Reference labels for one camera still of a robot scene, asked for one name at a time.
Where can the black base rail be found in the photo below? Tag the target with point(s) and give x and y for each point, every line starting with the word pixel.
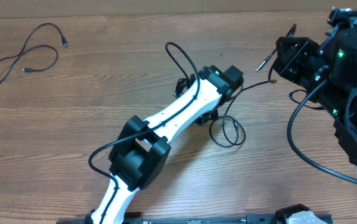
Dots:
pixel 298 213

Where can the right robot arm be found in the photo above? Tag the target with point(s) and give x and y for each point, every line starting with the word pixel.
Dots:
pixel 328 75

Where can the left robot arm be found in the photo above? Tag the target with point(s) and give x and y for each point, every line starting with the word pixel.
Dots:
pixel 143 146

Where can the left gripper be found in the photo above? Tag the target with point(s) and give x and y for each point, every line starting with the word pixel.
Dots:
pixel 202 122

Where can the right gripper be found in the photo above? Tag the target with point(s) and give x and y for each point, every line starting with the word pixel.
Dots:
pixel 303 54

